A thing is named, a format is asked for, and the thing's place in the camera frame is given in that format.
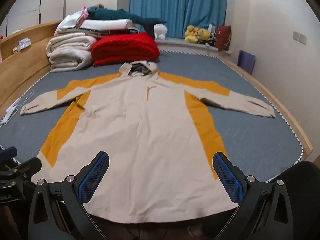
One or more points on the teal shark plush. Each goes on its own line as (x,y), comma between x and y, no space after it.
(98,13)

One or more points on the white folded bedding stack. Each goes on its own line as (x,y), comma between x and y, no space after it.
(97,28)

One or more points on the white plush toy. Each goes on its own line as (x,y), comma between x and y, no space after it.
(160,31)

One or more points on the beige and yellow hooded jacket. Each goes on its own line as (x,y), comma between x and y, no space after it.
(160,138)

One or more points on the red folded blanket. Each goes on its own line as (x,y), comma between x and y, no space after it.
(115,49)

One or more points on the white wall switch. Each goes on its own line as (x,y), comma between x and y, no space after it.
(299,37)

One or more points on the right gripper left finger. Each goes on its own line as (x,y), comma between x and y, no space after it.
(57,209)

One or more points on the grey quilted mattress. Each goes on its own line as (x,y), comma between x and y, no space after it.
(259,146)

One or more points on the yellow plush toys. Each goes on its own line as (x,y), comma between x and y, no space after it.
(197,35)

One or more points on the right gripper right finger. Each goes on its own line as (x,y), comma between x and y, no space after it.
(264,209)

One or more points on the dark red cushion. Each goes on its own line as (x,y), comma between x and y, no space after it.
(223,37)

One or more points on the blue curtain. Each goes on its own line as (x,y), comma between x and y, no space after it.
(181,13)

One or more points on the purple bag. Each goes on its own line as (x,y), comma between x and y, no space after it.
(246,61)

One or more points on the cream folded blanket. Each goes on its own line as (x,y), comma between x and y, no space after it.
(70,52)

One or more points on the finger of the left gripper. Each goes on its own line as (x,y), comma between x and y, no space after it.
(28,168)
(8,153)

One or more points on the wooden bed frame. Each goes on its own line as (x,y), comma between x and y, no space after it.
(24,63)

